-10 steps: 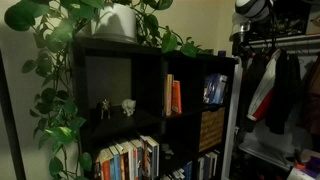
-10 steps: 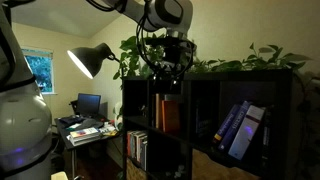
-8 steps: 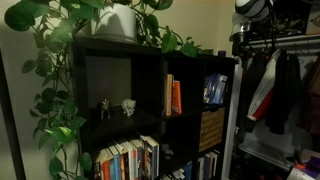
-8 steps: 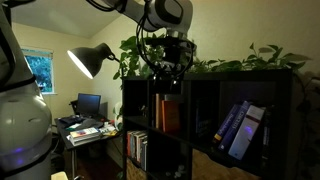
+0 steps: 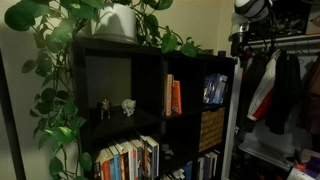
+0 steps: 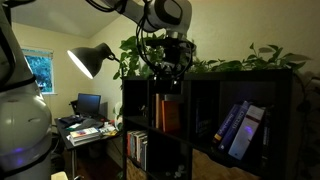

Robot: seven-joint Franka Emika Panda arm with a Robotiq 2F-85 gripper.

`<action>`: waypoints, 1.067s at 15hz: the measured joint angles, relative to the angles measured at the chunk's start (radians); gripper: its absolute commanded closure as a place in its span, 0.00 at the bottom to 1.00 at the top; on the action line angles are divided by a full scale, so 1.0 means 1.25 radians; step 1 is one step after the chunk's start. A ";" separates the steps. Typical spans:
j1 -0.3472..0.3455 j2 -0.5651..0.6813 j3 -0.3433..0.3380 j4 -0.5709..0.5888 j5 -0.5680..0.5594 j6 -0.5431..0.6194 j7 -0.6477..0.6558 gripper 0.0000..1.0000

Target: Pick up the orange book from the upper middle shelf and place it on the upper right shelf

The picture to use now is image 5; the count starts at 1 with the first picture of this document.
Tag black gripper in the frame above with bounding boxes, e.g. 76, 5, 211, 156
229, 32, 250, 58

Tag orange paperback book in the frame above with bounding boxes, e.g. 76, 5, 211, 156
170, 79, 183, 116

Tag blue Hacker's Delight book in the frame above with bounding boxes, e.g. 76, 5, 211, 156
203, 74, 216, 104

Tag tan thin book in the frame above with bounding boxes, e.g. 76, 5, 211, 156
163, 73, 174, 117

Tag black cube shelf unit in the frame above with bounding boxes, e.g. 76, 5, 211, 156
71, 35, 238, 180

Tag white tall book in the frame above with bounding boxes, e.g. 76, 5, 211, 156
209, 149, 220, 179
197, 156, 205, 180

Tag dark blue tall book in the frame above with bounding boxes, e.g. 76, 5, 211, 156
203, 153, 211, 180

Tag blue hardcover book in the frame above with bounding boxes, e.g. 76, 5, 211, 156
182, 160, 194, 180

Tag white paperback book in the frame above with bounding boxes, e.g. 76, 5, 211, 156
163, 168, 186, 180

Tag thin brown book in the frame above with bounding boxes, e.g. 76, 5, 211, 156
142, 139, 150, 179

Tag grey blue book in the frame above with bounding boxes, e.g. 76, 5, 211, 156
130, 138, 144, 180

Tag thin red book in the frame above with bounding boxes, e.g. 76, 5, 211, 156
132, 148, 139, 180

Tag bright blue book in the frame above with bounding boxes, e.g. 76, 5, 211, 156
107, 143, 122, 180

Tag orange spine book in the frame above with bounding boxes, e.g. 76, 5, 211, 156
98, 149, 113, 180

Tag thin black book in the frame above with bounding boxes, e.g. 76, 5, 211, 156
92, 161, 103, 180

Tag black hanging jacket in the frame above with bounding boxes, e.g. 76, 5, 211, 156
237, 53, 268, 133
264, 49, 304, 136

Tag white and red jacket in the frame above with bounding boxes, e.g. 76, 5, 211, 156
245, 49, 282, 123

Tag black storage box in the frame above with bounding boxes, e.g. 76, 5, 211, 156
271, 0, 309, 36

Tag tan cardboard box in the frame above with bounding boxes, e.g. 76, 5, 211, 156
305, 3, 320, 36

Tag woven wicker basket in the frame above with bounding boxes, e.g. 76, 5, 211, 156
198, 107, 227, 153

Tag brown hanging garment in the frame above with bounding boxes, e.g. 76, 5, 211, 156
298, 53, 320, 136

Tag white storage bin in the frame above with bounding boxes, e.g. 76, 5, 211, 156
238, 118, 298, 171

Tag white plant pot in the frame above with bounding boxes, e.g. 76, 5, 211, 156
90, 2, 138, 44

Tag white elephant figurine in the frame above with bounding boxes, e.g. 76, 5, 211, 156
120, 98, 137, 117

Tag orange small tool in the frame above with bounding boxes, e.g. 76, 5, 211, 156
294, 159, 306, 169

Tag purple box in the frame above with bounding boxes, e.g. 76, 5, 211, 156
304, 158, 320, 178

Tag small dark figurine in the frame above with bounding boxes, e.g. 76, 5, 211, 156
99, 98, 113, 120

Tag green pothos plant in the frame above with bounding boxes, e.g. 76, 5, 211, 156
3, 0, 214, 180

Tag grey closet shelf rail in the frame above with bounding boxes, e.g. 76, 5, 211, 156
248, 33, 320, 56

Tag white door frame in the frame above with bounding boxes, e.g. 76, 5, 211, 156
221, 58, 244, 180

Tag black slanted post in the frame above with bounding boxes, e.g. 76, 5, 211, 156
0, 49, 27, 180

